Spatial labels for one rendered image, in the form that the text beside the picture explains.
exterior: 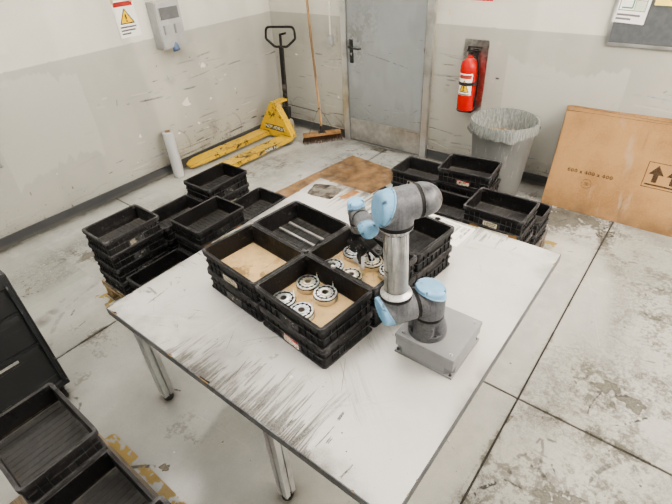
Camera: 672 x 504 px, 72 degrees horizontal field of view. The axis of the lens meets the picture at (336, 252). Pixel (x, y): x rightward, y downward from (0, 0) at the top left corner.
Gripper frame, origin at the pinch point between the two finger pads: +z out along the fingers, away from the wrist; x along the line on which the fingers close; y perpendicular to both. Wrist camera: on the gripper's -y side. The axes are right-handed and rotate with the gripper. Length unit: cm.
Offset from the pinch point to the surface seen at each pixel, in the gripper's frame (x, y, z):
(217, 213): -7, 152, 38
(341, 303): 25.1, -7.2, -1.3
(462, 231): -69, -7, 24
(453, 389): 24, -61, 12
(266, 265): 28.9, 38.0, -1.7
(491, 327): -14, -56, 17
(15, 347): 132, 119, 18
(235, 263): 38, 51, -3
